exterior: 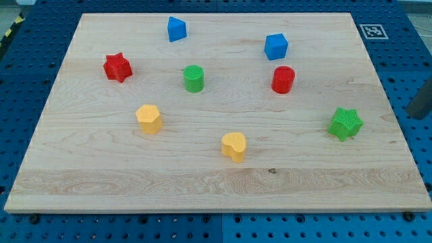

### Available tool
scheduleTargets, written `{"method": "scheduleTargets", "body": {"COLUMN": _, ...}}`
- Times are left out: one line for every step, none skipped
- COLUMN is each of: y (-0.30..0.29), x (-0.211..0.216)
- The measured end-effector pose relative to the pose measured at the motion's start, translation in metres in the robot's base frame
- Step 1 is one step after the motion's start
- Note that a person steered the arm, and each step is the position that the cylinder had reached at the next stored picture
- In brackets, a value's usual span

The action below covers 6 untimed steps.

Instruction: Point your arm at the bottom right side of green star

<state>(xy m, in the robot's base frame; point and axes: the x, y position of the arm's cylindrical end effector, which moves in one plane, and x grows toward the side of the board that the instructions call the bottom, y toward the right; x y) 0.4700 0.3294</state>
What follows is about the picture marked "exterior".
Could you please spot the red star block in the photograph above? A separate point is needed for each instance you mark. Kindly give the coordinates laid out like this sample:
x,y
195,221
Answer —
x,y
117,67

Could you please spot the green star block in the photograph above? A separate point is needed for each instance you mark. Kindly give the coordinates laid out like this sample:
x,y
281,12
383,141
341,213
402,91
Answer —
x,y
345,123

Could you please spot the yellow heart block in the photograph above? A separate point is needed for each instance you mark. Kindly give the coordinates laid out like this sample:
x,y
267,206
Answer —
x,y
234,145

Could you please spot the green cylinder block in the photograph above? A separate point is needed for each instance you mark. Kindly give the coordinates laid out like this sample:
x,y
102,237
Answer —
x,y
193,78

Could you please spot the wooden board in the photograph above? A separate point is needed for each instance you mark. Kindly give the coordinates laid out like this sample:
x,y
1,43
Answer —
x,y
89,155

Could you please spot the yellow hexagon block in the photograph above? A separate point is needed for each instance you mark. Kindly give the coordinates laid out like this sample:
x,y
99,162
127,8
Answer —
x,y
149,119

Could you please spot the red cylinder block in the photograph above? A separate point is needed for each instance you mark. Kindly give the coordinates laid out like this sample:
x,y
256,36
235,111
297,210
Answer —
x,y
283,79

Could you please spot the blue cube block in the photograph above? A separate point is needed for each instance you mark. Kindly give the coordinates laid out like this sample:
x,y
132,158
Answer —
x,y
276,46

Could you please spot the white fiducial marker tag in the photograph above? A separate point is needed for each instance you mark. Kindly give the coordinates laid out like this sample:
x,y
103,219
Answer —
x,y
373,32

